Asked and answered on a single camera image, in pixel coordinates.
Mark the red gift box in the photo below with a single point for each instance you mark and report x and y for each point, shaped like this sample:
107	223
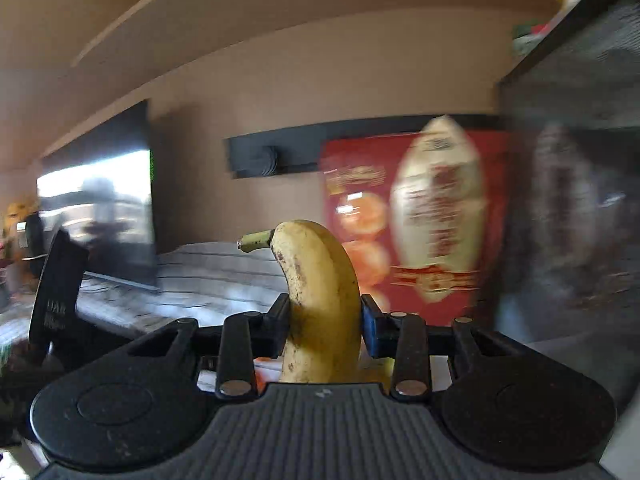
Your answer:
360	260

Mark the black wall rail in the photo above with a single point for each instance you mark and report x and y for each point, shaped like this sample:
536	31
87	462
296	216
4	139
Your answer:
300	145

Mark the black mesh cabinet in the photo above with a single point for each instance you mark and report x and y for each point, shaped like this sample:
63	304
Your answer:
575	210

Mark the flat screen television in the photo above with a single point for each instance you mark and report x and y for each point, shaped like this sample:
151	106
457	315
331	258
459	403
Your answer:
100	200

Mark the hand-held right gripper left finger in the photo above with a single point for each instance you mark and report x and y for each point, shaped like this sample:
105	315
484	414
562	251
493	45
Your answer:
279	327

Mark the yellow banana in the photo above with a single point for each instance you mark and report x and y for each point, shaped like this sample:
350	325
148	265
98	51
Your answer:
320	300

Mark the yellow toy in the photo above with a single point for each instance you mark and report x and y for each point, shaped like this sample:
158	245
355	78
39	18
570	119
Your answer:
17	215

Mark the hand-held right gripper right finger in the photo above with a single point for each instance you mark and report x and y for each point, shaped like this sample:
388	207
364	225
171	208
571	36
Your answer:
371	327

